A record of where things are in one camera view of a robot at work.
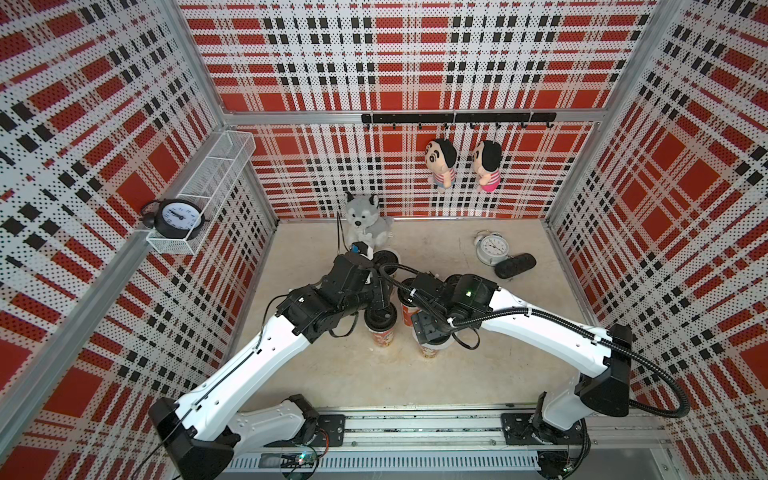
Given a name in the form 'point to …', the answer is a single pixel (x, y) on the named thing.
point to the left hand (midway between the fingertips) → (388, 287)
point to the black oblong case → (514, 265)
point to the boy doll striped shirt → (440, 157)
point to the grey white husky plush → (365, 221)
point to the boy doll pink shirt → (487, 157)
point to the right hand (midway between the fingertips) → (439, 325)
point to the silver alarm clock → (491, 247)
